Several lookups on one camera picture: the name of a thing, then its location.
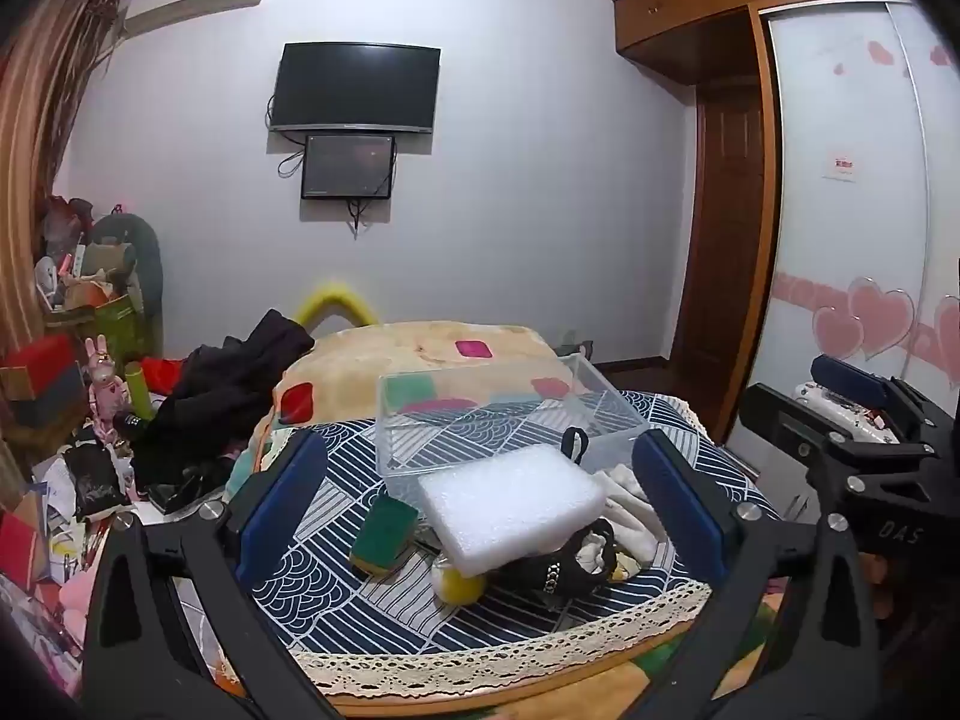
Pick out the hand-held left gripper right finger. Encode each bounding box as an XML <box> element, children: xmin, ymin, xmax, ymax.
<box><xmin>630</xmin><ymin>427</ymin><xmax>882</xmax><ymax>720</ymax></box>

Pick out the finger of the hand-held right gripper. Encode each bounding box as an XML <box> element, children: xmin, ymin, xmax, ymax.
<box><xmin>739</xmin><ymin>382</ymin><xmax>935</xmax><ymax>470</ymax></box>
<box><xmin>810</xmin><ymin>352</ymin><xmax>947</xmax><ymax>445</ymax></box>

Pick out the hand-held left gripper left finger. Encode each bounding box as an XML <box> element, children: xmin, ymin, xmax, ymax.
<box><xmin>81</xmin><ymin>427</ymin><xmax>338</xmax><ymax>720</ymax></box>

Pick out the white foam block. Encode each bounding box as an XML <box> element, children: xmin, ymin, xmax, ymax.
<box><xmin>416</xmin><ymin>442</ymin><xmax>607</xmax><ymax>578</ymax></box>

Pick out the clear plastic box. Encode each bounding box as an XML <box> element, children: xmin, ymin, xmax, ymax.
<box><xmin>375</xmin><ymin>352</ymin><xmax>652</xmax><ymax>507</ymax></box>

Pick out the yellow soft ball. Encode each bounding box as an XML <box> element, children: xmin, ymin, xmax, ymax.
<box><xmin>437</xmin><ymin>559</ymin><xmax>488</xmax><ymax>605</ymax></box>

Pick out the white cloth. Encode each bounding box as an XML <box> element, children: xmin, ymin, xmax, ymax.
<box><xmin>577</xmin><ymin>461</ymin><xmax>672</xmax><ymax>565</ymax></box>

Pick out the green and yellow sponge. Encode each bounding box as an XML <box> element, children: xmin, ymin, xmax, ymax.
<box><xmin>350</xmin><ymin>495</ymin><xmax>421</xmax><ymax>577</ymax></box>

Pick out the black clothing pile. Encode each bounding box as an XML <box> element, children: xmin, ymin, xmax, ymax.
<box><xmin>135</xmin><ymin>307</ymin><xmax>316</xmax><ymax>515</ymax></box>

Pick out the white heart-print wardrobe door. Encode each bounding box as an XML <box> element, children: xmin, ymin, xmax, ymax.
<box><xmin>756</xmin><ymin>0</ymin><xmax>960</xmax><ymax>466</ymax></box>

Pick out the blue white patterned tablecloth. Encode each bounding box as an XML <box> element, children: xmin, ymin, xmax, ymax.
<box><xmin>247</xmin><ymin>388</ymin><xmax>785</xmax><ymax>700</ymax></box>

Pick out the black lace garment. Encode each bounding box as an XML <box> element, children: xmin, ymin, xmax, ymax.
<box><xmin>491</xmin><ymin>517</ymin><xmax>620</xmax><ymax>602</ymax></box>

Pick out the peach printed blanket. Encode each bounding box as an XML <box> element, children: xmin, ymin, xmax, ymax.
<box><xmin>225</xmin><ymin>321</ymin><xmax>595</xmax><ymax>497</ymax></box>

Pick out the green cylinder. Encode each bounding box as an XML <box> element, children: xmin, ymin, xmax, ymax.
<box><xmin>123</xmin><ymin>361</ymin><xmax>156</xmax><ymax>415</ymax></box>

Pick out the black plastic bag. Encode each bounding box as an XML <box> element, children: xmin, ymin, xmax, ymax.
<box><xmin>64</xmin><ymin>441</ymin><xmax>130</xmax><ymax>520</ymax></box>

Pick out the brown wooden door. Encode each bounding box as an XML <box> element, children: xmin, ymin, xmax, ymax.
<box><xmin>669</xmin><ymin>81</ymin><xmax>767</xmax><ymax>392</ymax></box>

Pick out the pink rabbit doll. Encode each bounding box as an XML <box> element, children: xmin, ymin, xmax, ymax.
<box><xmin>82</xmin><ymin>334</ymin><xmax>127</xmax><ymax>432</ymax></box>

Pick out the yellow foam arch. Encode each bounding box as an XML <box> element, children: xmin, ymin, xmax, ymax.
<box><xmin>294</xmin><ymin>281</ymin><xmax>380</xmax><ymax>332</ymax></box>

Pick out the red and white sticker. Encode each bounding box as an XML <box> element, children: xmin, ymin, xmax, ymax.
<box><xmin>823</xmin><ymin>146</ymin><xmax>862</xmax><ymax>182</ymax></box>

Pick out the green cardboard box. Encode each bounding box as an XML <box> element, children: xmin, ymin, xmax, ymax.
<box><xmin>45</xmin><ymin>292</ymin><xmax>145</xmax><ymax>362</ymax></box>

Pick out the red box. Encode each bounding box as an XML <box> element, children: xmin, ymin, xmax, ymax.
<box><xmin>0</xmin><ymin>334</ymin><xmax>82</xmax><ymax>400</ymax></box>

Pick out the wooden overhead cabinet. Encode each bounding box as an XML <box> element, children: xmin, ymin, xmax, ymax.
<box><xmin>611</xmin><ymin>0</ymin><xmax>910</xmax><ymax>85</ymax></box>

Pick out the brown striped curtain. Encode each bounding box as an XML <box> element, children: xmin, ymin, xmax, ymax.
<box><xmin>0</xmin><ymin>0</ymin><xmax>130</xmax><ymax>361</ymax></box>

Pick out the black strap loop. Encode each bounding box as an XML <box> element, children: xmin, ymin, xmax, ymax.
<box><xmin>561</xmin><ymin>426</ymin><xmax>590</xmax><ymax>475</ymax></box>

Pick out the small black wall monitor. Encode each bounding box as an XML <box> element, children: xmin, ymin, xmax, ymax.
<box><xmin>301</xmin><ymin>133</ymin><xmax>397</xmax><ymax>201</ymax></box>

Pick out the black wall television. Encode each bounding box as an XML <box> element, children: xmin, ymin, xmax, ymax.
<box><xmin>268</xmin><ymin>41</ymin><xmax>442</xmax><ymax>136</ymax></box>

